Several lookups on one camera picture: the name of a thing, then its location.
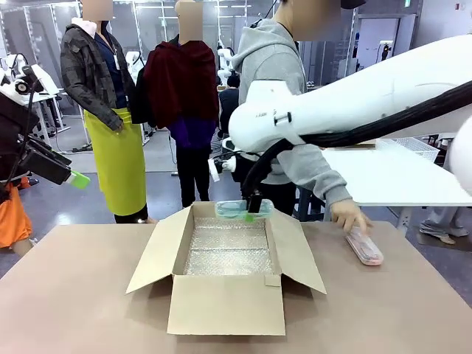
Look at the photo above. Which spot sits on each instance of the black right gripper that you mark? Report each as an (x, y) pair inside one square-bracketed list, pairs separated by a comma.
[(254, 202)]

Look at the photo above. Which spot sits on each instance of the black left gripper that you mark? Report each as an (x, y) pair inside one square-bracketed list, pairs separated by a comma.
[(44, 166)]

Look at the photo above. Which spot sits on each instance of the large cardboard box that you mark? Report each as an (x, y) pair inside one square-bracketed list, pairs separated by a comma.
[(226, 306)]

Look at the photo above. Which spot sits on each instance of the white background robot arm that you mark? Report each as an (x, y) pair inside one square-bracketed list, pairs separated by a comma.
[(225, 62)]

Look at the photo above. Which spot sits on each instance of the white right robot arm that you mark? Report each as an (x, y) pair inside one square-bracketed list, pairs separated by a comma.
[(368, 99)]

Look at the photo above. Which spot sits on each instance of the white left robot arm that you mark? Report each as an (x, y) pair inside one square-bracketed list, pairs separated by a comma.
[(22, 83)]

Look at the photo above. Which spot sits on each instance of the person's left forearm gray sleeve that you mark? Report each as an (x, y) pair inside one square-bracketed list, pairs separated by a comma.
[(332, 177)]

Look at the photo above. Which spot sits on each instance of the person's left hand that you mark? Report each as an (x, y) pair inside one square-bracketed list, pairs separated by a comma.
[(348, 217)]

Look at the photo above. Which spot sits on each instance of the clear bubble wrap sheet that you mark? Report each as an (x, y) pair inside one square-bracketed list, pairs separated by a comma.
[(228, 247)]

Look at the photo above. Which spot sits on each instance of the yellow skirt on mannequin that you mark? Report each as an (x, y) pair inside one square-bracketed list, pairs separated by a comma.
[(118, 162)]

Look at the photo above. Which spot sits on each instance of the dark plastic stool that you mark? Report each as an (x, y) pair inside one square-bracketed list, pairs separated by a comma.
[(308, 204)]

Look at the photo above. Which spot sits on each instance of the black trousers on mannequin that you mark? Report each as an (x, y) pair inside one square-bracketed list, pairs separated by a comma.
[(191, 173)]

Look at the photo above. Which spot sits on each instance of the orange cloth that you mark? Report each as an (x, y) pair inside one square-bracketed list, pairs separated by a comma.
[(13, 217)]

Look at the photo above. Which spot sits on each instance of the white background desk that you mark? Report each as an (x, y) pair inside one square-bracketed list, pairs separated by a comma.
[(51, 99)]

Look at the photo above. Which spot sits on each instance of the dark jacket with gray trim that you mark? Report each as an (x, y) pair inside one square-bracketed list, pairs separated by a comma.
[(11, 125)]

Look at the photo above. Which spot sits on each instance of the camouflage jacket on mannequin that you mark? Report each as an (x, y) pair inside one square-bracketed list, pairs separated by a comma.
[(86, 77)]

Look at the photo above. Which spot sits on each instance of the purple top on mannequin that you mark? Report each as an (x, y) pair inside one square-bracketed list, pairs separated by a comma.
[(191, 131)]

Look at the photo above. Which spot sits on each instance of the seated person in black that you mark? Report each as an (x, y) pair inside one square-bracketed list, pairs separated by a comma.
[(228, 107)]

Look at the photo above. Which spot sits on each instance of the small brown cardboard box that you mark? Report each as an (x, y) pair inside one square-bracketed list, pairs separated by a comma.
[(354, 144)]

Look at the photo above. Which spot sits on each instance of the dark red hoodie on mannequin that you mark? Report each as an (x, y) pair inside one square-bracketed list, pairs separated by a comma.
[(180, 81)]

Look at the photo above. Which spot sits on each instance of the white side table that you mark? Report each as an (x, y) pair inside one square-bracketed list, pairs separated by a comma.
[(391, 177)]

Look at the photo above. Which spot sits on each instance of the person in gray hoodie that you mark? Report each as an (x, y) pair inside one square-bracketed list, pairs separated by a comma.
[(273, 59)]

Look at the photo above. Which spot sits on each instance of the white plastic basket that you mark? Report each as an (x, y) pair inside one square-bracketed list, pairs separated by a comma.
[(409, 147)]

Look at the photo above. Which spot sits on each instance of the person in light gray trousers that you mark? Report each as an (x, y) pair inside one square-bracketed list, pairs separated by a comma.
[(442, 225)]

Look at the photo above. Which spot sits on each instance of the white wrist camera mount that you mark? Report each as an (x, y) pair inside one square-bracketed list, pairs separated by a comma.
[(225, 164)]

